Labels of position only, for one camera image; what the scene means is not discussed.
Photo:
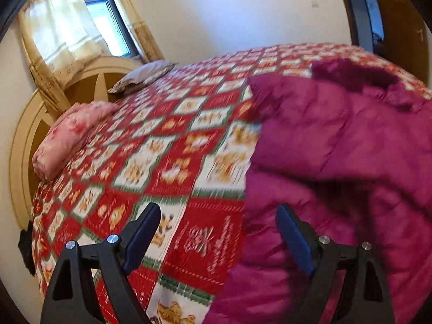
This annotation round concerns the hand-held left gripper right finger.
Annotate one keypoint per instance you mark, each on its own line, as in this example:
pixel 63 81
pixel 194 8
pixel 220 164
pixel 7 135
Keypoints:
pixel 297 239

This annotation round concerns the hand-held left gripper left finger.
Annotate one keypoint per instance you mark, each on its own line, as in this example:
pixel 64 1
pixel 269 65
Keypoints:
pixel 140 239

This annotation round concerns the magenta down jacket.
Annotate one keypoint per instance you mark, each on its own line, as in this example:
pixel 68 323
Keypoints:
pixel 341 162

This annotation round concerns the red printed bear blanket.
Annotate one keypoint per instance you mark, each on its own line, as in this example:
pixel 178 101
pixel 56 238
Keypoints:
pixel 158 162

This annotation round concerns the pink floral folded quilt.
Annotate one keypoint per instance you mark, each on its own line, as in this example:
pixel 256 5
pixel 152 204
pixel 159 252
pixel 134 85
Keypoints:
pixel 69 135

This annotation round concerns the cream wooden headboard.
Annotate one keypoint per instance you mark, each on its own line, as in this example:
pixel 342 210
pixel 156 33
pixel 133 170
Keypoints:
pixel 32 131

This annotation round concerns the grey striped pillow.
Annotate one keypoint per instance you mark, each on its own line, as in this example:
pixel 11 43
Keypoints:
pixel 143 76

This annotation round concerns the beige patterned curtain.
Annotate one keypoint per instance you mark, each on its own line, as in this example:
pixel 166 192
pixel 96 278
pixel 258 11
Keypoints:
pixel 138 23
pixel 54 37

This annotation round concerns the window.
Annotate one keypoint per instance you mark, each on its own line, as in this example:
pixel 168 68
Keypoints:
pixel 108 17

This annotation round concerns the brown wooden door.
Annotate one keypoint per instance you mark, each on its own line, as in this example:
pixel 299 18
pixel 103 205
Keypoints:
pixel 401 23

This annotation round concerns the dark door frame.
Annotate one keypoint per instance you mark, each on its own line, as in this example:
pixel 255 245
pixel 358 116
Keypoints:
pixel 357 10

